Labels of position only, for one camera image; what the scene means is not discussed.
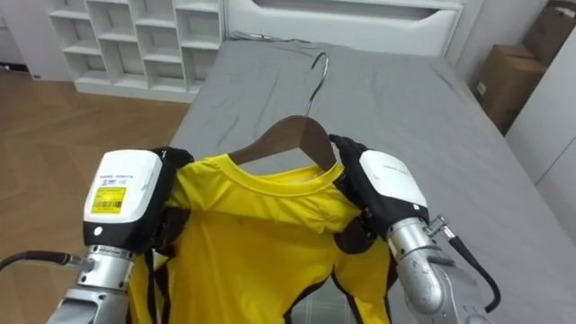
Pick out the brown wooden clothes hanger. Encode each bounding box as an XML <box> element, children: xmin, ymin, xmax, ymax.
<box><xmin>228</xmin><ymin>51</ymin><xmax>338</xmax><ymax>173</ymax></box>

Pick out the white cube shelf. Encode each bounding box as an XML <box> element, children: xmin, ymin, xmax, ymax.
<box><xmin>43</xmin><ymin>0</ymin><xmax>226</xmax><ymax>104</ymax></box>

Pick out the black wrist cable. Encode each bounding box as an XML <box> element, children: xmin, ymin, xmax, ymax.
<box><xmin>0</xmin><ymin>250</ymin><xmax>95</xmax><ymax>273</ymax></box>
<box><xmin>426</xmin><ymin>214</ymin><xmax>502</xmax><ymax>314</ymax></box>

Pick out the white cabinet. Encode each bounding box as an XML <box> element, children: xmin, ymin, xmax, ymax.
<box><xmin>504</xmin><ymin>26</ymin><xmax>576</xmax><ymax>247</ymax></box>

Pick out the tall brown cardboard box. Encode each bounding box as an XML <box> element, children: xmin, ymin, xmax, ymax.
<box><xmin>522</xmin><ymin>0</ymin><xmax>576</xmax><ymax>68</ymax></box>

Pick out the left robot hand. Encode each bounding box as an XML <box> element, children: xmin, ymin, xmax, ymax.
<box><xmin>82</xmin><ymin>146</ymin><xmax>195</xmax><ymax>256</ymax></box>

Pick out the grey bed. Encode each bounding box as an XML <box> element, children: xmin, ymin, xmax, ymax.
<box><xmin>169</xmin><ymin>0</ymin><xmax>576</xmax><ymax>324</ymax></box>

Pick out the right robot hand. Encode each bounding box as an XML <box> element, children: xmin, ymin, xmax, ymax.
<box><xmin>328</xmin><ymin>133</ymin><xmax>431</xmax><ymax>255</ymax></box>

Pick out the yellow shirt with black stripes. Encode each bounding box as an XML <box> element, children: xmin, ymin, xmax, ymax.
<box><xmin>126</xmin><ymin>153</ymin><xmax>398</xmax><ymax>324</ymax></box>

